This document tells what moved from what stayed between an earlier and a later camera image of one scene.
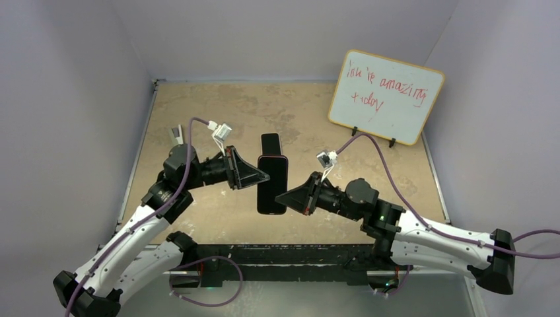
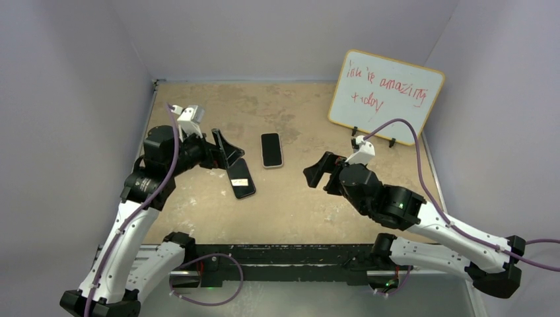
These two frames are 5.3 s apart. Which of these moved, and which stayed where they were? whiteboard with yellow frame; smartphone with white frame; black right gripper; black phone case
Moved: black right gripper; black phone case
Stayed: smartphone with white frame; whiteboard with yellow frame
